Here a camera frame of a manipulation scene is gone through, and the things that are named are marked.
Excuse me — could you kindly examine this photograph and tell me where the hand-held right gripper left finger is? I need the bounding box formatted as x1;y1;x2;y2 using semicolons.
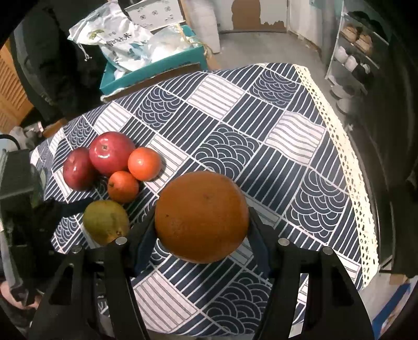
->
28;212;157;340

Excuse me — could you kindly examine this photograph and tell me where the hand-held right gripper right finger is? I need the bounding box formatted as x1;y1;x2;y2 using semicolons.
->
246;206;376;340

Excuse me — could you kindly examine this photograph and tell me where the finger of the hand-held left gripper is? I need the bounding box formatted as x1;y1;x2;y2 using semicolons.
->
42;197;95;223

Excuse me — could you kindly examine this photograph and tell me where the red apple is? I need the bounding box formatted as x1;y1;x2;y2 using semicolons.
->
89;131;136;177
63;147;97;192

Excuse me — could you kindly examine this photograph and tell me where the green pear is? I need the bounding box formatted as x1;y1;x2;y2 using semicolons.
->
82;200;130;246

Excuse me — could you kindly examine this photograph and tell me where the small tangerine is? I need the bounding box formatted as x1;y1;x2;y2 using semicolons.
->
107;171;140;204
127;147;162;182

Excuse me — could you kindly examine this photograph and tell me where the orange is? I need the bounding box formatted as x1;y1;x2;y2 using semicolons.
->
154;172;250;265

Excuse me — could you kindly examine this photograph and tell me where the person's left hand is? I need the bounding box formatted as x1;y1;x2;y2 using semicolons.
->
0;282;43;309

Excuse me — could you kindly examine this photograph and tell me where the grey clothing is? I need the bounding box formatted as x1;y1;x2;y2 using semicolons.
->
10;122;44;148

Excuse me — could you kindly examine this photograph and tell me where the wooden louvred wardrobe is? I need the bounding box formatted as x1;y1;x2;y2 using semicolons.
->
0;42;67;139

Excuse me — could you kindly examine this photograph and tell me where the black hooded coat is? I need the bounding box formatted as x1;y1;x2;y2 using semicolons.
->
10;0;108;121

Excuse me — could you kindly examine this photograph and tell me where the blue patterned tablecloth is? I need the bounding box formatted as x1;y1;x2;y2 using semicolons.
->
29;63;381;337

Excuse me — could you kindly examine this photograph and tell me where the blue printed box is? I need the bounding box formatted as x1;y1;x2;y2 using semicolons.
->
372;281;412;337

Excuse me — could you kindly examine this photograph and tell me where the brown cardboard box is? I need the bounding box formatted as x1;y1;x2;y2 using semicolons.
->
101;62;201;103

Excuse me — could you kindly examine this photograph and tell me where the white rice bag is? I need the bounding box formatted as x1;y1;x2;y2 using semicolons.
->
67;0;154;71

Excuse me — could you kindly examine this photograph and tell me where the teal box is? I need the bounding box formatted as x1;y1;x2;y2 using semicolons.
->
100;25;208;94

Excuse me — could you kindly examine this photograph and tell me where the clear plastic bag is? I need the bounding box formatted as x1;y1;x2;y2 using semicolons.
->
148;26;196;61

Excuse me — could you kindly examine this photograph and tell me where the beige twine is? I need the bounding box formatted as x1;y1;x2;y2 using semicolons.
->
179;24;213;59

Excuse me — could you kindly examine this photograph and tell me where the white patterned storage bin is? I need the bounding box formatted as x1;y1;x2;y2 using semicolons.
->
126;0;183;25

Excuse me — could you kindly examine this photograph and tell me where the grey metal pipe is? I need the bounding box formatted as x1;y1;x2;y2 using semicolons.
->
322;0;340;63

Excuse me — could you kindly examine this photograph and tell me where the shoe rack with shoes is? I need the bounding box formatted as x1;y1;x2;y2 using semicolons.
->
330;10;392;113

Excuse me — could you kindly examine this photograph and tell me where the white door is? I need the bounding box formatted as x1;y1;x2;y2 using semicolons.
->
229;0;294;35

